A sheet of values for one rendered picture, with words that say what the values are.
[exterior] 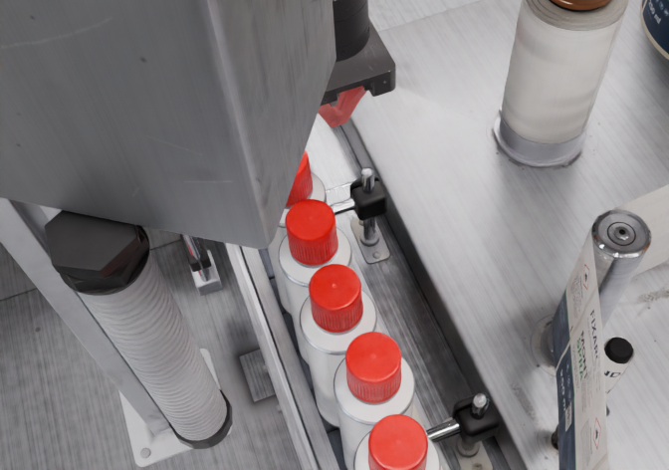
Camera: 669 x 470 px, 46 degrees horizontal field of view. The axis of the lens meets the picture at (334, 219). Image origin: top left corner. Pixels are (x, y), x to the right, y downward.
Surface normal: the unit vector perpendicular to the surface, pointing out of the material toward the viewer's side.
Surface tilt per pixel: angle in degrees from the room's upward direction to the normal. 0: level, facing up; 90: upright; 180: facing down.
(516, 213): 0
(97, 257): 0
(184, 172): 90
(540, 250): 0
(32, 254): 90
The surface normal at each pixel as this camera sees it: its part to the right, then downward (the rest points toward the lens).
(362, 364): -0.02, -0.56
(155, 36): -0.25, 0.82
